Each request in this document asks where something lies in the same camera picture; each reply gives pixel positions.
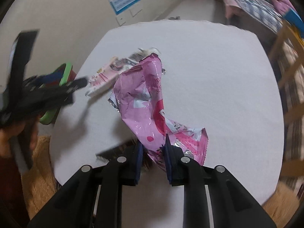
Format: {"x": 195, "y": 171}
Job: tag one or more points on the white wall switch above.
{"x": 135, "y": 11}

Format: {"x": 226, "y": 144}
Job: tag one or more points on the pink snack wrapper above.
{"x": 142, "y": 87}

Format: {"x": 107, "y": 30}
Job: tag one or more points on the green-rimmed red bin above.
{"x": 67, "y": 72}

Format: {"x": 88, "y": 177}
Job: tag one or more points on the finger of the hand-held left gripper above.
{"x": 63, "y": 99}
{"x": 78, "y": 83}

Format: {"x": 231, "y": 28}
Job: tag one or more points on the plaid cloth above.
{"x": 294, "y": 133}

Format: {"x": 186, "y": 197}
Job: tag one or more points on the white printed wrapper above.
{"x": 148, "y": 51}

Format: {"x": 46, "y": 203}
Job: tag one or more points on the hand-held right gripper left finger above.
{"x": 139, "y": 158}

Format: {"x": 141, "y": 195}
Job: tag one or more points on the fuzzy beige garment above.
{"x": 40, "y": 175}

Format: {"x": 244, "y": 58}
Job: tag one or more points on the blue box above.
{"x": 293, "y": 16}

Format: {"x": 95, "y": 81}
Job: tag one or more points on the pale pink snack packet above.
{"x": 104, "y": 78}

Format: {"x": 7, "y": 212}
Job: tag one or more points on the bed with patterned blankets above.
{"x": 256, "y": 4}

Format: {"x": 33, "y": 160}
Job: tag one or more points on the wooden frame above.
{"x": 282, "y": 40}

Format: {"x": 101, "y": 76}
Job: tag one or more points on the person's left hand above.
{"x": 6, "y": 139}

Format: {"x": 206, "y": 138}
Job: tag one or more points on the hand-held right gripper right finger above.
{"x": 168, "y": 162}

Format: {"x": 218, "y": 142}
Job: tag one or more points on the white wall socket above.
{"x": 120, "y": 20}

